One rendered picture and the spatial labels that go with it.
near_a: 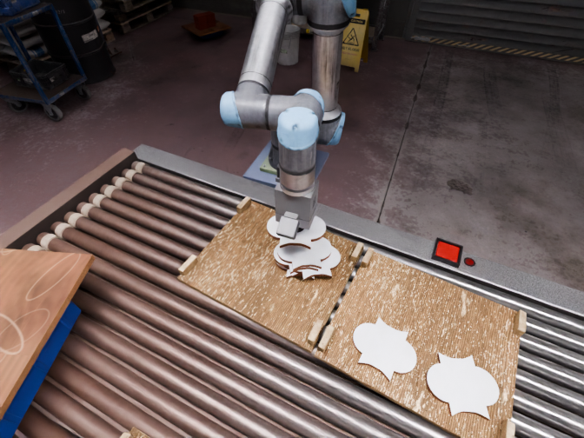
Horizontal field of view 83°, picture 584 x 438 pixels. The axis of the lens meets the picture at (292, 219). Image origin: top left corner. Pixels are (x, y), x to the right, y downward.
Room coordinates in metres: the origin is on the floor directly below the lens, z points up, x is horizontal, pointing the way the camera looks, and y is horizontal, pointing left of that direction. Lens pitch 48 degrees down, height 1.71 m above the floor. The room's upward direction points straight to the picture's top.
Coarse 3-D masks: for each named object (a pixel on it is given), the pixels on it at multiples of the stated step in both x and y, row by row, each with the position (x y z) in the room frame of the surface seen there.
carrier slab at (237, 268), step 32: (256, 224) 0.68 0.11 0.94; (224, 256) 0.55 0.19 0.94; (256, 256) 0.55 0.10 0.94; (192, 288) 0.46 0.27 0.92; (224, 288) 0.45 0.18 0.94; (256, 288) 0.45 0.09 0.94; (288, 288) 0.45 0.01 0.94; (320, 288) 0.45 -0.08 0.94; (256, 320) 0.36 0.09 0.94; (288, 320) 0.36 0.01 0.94
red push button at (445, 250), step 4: (440, 244) 0.60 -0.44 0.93; (444, 244) 0.60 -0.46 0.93; (448, 244) 0.60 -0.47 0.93; (440, 248) 0.59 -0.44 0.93; (444, 248) 0.59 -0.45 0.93; (448, 248) 0.59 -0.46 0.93; (452, 248) 0.59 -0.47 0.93; (456, 248) 0.59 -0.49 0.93; (436, 252) 0.58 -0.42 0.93; (440, 252) 0.58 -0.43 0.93; (444, 252) 0.58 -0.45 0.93; (448, 252) 0.58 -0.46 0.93; (452, 252) 0.58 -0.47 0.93; (456, 252) 0.58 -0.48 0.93; (444, 256) 0.56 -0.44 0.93; (448, 256) 0.56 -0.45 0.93; (452, 256) 0.56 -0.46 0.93; (456, 256) 0.56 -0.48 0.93; (452, 260) 0.55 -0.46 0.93; (456, 260) 0.55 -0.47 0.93
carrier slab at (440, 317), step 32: (384, 256) 0.55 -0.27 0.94; (352, 288) 0.45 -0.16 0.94; (384, 288) 0.45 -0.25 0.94; (416, 288) 0.45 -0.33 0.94; (448, 288) 0.45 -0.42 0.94; (352, 320) 0.36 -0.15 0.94; (384, 320) 0.36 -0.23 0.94; (416, 320) 0.36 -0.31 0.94; (448, 320) 0.36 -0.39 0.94; (480, 320) 0.36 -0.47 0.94; (512, 320) 0.36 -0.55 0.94; (320, 352) 0.28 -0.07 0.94; (352, 352) 0.28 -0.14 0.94; (416, 352) 0.28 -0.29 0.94; (448, 352) 0.28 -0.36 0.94; (480, 352) 0.28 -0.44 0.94; (512, 352) 0.28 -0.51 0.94; (384, 384) 0.21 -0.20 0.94; (416, 384) 0.21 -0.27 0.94; (512, 384) 0.21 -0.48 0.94; (448, 416) 0.15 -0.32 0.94; (480, 416) 0.15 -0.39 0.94
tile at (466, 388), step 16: (432, 368) 0.24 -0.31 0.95; (448, 368) 0.24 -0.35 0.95; (464, 368) 0.24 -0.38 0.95; (480, 368) 0.24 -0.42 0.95; (432, 384) 0.21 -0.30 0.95; (448, 384) 0.21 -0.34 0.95; (464, 384) 0.21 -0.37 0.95; (480, 384) 0.21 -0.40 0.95; (496, 384) 0.21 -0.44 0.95; (448, 400) 0.18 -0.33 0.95; (464, 400) 0.18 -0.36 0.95; (480, 400) 0.18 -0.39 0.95; (496, 400) 0.18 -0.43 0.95
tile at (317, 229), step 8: (272, 224) 0.55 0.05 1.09; (312, 224) 0.55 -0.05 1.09; (320, 224) 0.55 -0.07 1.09; (272, 232) 0.52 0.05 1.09; (304, 232) 0.52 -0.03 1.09; (312, 232) 0.52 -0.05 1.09; (320, 232) 0.52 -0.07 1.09; (280, 240) 0.50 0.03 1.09; (288, 240) 0.50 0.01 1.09; (296, 240) 0.50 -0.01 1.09; (304, 240) 0.50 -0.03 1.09; (312, 240) 0.50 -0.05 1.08; (280, 248) 0.48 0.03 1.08
